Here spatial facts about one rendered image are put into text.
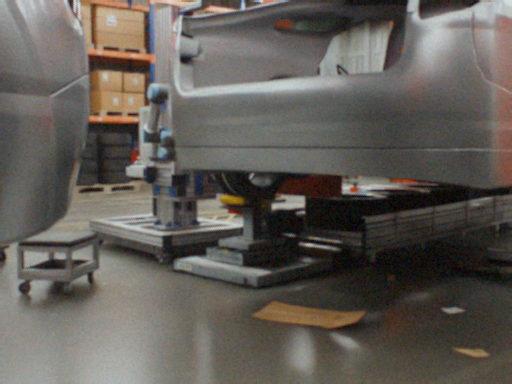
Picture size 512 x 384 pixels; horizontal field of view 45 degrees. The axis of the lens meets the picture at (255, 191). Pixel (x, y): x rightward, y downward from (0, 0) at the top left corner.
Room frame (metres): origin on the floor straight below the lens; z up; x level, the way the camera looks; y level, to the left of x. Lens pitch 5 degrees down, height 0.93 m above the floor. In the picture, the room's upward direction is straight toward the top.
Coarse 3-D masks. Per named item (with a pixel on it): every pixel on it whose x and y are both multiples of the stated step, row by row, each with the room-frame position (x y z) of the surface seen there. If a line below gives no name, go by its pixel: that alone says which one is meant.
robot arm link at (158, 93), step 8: (152, 88) 4.58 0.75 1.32; (160, 88) 4.59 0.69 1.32; (168, 88) 4.62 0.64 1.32; (152, 96) 4.58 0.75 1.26; (160, 96) 4.60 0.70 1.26; (168, 96) 4.63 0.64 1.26; (152, 104) 4.67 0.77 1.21; (160, 104) 4.65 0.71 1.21; (152, 112) 4.71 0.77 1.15; (152, 120) 4.76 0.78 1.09; (144, 128) 4.83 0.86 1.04; (152, 128) 4.80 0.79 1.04; (144, 136) 4.82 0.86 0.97; (152, 136) 4.83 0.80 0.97
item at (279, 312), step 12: (264, 312) 3.33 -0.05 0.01; (276, 312) 3.33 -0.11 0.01; (288, 312) 3.33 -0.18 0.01; (300, 312) 3.33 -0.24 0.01; (312, 312) 3.33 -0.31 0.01; (324, 312) 3.33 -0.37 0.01; (336, 312) 3.32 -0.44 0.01; (348, 312) 3.31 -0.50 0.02; (360, 312) 3.25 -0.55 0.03; (312, 324) 3.10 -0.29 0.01; (324, 324) 3.10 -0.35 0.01; (336, 324) 3.09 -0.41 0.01
